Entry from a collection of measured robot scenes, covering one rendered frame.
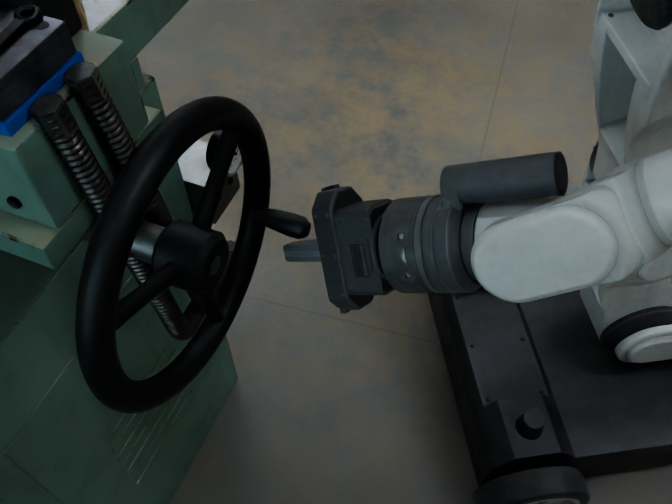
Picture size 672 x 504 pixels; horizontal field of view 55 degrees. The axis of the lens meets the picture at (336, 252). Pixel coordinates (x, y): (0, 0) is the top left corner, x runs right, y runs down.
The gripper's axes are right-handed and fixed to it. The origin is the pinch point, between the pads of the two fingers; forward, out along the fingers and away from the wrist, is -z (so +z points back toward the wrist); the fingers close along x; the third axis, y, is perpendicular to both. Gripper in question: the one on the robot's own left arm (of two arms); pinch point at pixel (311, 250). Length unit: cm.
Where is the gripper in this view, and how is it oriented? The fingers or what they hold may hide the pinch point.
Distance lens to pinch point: 66.3
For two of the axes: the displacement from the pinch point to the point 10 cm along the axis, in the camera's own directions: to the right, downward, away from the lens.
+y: -5.7, 2.6, -7.8
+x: -1.9, -9.6, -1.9
